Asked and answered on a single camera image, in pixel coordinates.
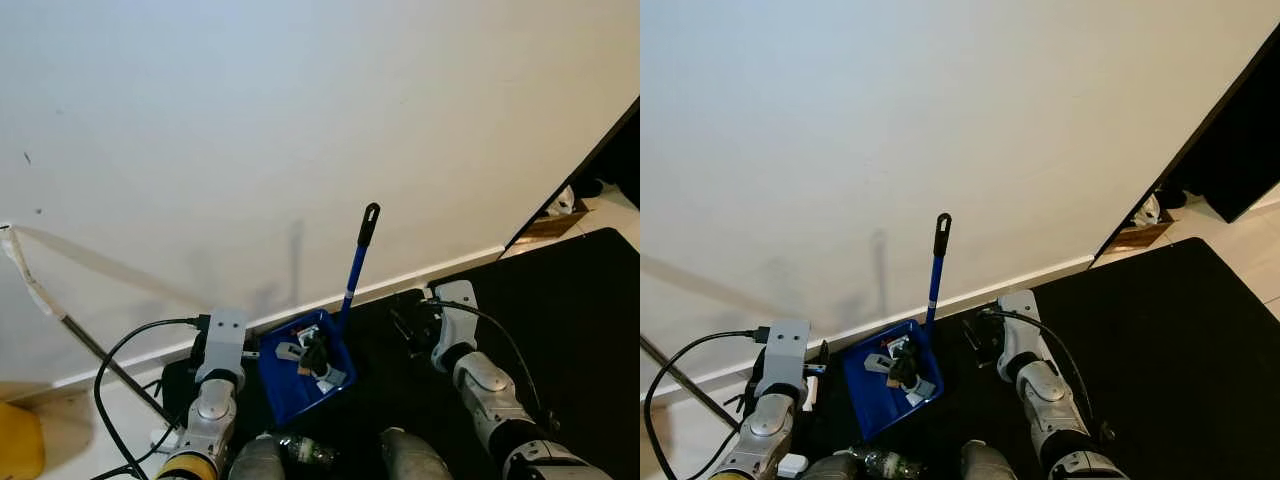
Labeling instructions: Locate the blue long-handled dustpan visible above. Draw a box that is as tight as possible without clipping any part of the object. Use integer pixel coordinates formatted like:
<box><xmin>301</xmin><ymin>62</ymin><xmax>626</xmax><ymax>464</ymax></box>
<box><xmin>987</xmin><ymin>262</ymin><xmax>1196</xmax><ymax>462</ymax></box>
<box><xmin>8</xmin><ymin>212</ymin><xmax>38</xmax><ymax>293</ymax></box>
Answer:
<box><xmin>842</xmin><ymin>212</ymin><xmax>953</xmax><ymax>443</ymax></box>
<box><xmin>257</xmin><ymin>202</ymin><xmax>382</xmax><ymax>426</ymax></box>

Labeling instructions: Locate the black floor mat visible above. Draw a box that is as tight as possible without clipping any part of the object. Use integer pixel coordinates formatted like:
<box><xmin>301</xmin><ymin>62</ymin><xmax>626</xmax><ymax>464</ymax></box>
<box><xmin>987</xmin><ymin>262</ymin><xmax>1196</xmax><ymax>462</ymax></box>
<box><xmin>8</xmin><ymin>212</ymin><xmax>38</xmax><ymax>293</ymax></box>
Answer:
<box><xmin>1030</xmin><ymin>238</ymin><xmax>1280</xmax><ymax>480</ymax></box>
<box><xmin>748</xmin><ymin>295</ymin><xmax>1081</xmax><ymax>480</ymax></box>
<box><xmin>160</xmin><ymin>290</ymin><xmax>501</xmax><ymax>480</ymax></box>
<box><xmin>480</xmin><ymin>228</ymin><xmax>641</xmax><ymax>480</ymax></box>

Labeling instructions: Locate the black crumpled debris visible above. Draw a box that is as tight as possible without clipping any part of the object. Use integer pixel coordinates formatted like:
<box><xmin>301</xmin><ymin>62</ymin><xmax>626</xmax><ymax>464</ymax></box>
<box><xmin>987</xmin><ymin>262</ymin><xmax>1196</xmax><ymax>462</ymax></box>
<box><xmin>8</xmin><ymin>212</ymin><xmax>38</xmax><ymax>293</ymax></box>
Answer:
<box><xmin>300</xmin><ymin>333</ymin><xmax>331</xmax><ymax>379</ymax></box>
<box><xmin>890</xmin><ymin>345</ymin><xmax>921</xmax><ymax>391</ymax></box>

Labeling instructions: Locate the grey robot left leg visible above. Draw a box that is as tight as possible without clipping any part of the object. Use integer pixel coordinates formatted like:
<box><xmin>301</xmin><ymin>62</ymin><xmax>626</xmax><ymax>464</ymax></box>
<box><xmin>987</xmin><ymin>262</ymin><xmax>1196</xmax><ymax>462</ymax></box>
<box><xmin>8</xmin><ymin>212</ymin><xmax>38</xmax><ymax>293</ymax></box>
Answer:
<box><xmin>228</xmin><ymin>435</ymin><xmax>289</xmax><ymax>480</ymax></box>
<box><xmin>805</xmin><ymin>452</ymin><xmax>866</xmax><ymax>480</ymax></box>

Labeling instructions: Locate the clear plastic bottle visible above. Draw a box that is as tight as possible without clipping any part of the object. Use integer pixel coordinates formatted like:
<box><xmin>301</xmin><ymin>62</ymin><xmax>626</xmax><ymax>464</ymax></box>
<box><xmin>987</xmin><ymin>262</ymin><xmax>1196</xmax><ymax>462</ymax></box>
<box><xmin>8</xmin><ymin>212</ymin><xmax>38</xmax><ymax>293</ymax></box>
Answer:
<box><xmin>275</xmin><ymin>433</ymin><xmax>338</xmax><ymax>469</ymax></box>
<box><xmin>845</xmin><ymin>445</ymin><xmax>916</xmax><ymax>479</ymax></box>

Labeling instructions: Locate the yellow plastic container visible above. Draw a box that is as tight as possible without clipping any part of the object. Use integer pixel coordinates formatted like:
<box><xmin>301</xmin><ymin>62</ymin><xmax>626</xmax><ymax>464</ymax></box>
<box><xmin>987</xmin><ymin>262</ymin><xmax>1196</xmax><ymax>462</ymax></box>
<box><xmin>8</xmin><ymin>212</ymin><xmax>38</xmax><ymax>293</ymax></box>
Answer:
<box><xmin>0</xmin><ymin>402</ymin><xmax>46</xmax><ymax>480</ymax></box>

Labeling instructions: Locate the black cabinet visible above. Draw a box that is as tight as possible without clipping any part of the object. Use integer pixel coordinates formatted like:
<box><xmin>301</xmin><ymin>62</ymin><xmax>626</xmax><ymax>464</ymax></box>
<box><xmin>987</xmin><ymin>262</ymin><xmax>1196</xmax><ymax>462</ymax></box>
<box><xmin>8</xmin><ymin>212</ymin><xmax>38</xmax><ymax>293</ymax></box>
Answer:
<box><xmin>575</xmin><ymin>100</ymin><xmax>641</xmax><ymax>211</ymax></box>
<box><xmin>1170</xmin><ymin>25</ymin><xmax>1280</xmax><ymax>223</ymax></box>

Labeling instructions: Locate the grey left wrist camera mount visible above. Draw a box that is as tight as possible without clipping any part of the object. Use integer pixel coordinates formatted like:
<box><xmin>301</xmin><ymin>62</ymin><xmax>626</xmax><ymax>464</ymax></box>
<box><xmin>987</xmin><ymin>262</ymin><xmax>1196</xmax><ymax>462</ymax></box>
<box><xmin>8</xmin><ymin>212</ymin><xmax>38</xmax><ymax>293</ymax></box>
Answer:
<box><xmin>762</xmin><ymin>319</ymin><xmax>812</xmax><ymax>398</ymax></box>
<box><xmin>200</xmin><ymin>308</ymin><xmax>249</xmax><ymax>373</ymax></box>

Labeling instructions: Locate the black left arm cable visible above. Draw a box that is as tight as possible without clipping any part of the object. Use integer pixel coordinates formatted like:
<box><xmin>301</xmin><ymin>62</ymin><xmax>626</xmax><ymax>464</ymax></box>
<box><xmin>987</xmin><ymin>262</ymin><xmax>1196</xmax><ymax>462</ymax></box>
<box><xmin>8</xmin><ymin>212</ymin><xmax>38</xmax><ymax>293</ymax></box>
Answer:
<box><xmin>645</xmin><ymin>327</ymin><xmax>773</xmax><ymax>480</ymax></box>
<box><xmin>93</xmin><ymin>315</ymin><xmax>213</xmax><ymax>480</ymax></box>

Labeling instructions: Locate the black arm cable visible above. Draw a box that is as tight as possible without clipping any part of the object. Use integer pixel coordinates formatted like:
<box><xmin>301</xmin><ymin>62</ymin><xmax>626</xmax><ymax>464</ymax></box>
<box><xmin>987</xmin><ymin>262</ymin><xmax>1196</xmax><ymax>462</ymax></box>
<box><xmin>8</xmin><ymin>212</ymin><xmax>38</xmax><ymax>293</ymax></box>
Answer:
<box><xmin>93</xmin><ymin>315</ymin><xmax>213</xmax><ymax>480</ymax></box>
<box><xmin>985</xmin><ymin>308</ymin><xmax>1116</xmax><ymax>441</ymax></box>
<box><xmin>645</xmin><ymin>327</ymin><xmax>773</xmax><ymax>480</ymax></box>
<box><xmin>425</xmin><ymin>298</ymin><xmax>559</xmax><ymax>431</ymax></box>

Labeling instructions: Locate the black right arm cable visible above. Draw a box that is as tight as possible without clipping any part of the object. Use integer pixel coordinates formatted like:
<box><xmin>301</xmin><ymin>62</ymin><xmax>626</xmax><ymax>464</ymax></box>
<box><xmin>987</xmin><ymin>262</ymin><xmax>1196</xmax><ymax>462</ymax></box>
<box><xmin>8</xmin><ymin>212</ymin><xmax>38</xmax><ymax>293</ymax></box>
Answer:
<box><xmin>425</xmin><ymin>298</ymin><xmax>559</xmax><ymax>431</ymax></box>
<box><xmin>985</xmin><ymin>308</ymin><xmax>1116</xmax><ymax>441</ymax></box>

